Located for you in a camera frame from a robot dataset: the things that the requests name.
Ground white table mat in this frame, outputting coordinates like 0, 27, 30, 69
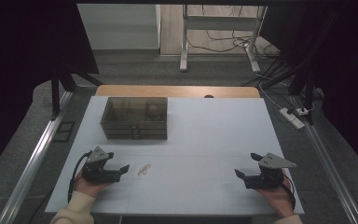
45, 95, 306, 217

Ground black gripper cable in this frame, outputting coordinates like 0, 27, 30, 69
67, 150, 93, 203
280, 173, 296, 210

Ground white cabinet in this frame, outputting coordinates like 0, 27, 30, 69
76, 3, 162, 50

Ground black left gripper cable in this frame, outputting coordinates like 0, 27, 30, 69
67, 150, 93, 203

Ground white metal desk frame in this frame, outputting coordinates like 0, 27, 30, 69
179, 4, 269, 74

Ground black metal stand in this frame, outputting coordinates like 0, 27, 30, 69
49, 66, 105, 119
262, 55, 317, 126

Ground small white object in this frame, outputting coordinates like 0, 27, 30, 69
137, 163, 152, 177

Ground person's right hand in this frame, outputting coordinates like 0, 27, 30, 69
255, 169, 295, 218

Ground black floor cables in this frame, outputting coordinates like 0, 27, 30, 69
186, 4, 285, 87

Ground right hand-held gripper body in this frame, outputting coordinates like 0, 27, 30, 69
244, 152, 297, 189

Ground smoky transparent drawer box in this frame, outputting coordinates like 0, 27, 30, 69
100, 96, 169, 141

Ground white cable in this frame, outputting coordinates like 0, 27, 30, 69
256, 81, 283, 110

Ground dark curtain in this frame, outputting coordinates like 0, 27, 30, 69
0, 0, 100, 181
259, 0, 358, 181

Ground white power strip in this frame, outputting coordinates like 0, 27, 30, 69
279, 106, 306, 131

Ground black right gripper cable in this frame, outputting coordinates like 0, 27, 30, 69
280, 173, 296, 210

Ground aluminium rail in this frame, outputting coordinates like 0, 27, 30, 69
0, 91, 74, 224
292, 96, 358, 224

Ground person's left hand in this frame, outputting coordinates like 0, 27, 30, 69
74, 172, 113, 199

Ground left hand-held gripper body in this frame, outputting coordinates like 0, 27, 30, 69
81, 146, 122, 184

